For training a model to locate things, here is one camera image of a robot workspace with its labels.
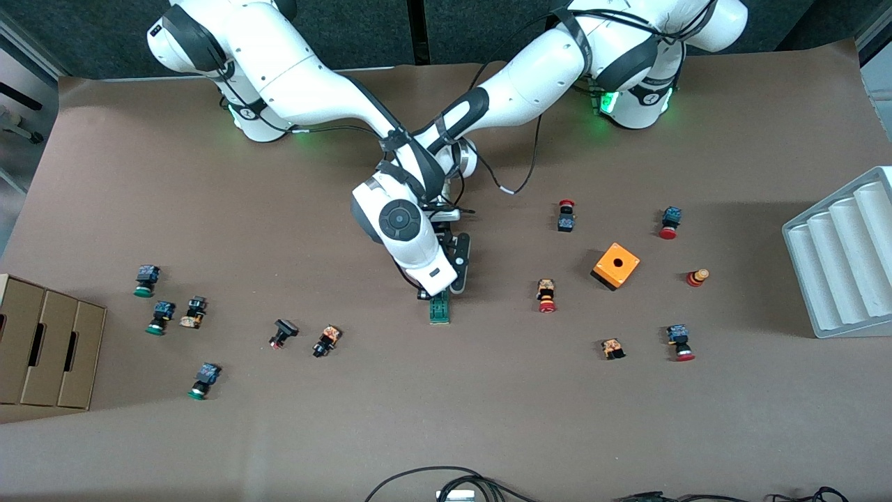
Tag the black divider post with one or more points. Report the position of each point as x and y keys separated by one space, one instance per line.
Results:
x=417 y=28

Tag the red push button orange block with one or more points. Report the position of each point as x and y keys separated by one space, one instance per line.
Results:
x=546 y=289

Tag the orange button enclosure box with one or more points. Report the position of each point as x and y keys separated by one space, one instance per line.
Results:
x=624 y=273

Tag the red yellow mushroom button head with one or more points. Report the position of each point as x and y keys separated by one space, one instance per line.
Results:
x=695 y=279

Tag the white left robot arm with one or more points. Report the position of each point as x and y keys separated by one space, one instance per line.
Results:
x=529 y=77

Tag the white ribbed plastic tray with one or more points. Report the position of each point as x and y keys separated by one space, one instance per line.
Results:
x=843 y=265

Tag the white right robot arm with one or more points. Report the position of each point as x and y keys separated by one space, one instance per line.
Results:
x=313 y=77

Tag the black square button red base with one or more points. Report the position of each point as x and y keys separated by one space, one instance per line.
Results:
x=284 y=328

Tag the orange black contact block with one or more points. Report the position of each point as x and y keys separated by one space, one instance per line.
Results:
x=612 y=347

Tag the green push button blue block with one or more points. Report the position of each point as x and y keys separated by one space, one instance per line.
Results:
x=146 y=275
x=162 y=312
x=206 y=374

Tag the black push button orange block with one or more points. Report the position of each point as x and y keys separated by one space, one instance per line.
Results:
x=327 y=338

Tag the brown cardboard box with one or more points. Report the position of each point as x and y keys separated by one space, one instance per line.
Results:
x=49 y=348

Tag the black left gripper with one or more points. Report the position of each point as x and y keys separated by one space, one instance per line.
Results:
x=442 y=224

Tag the black switch orange block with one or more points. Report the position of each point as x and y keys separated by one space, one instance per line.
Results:
x=194 y=314

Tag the green load switch white slider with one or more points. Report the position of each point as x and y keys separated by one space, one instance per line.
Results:
x=439 y=310

